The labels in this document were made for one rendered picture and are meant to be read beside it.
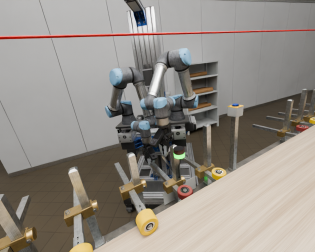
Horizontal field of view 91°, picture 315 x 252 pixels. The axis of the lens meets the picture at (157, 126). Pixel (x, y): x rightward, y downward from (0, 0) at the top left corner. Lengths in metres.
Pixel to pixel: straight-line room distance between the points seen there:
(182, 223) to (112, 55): 3.05
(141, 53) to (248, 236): 1.51
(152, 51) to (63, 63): 2.05
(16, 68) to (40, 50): 0.48
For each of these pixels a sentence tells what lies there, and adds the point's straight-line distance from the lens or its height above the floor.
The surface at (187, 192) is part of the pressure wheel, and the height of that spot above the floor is 0.90.
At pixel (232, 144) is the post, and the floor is 0.93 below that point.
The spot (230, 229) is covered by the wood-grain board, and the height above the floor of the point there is 0.90.
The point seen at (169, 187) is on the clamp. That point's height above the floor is 0.86.
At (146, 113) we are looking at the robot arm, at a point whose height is 1.20.
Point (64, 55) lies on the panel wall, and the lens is 3.34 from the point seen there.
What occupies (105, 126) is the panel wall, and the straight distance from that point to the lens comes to 3.44.
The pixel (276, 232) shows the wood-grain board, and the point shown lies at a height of 0.90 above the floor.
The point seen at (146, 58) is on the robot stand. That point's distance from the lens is 1.63.
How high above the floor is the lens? 1.51
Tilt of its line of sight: 20 degrees down
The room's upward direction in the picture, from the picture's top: 8 degrees counter-clockwise
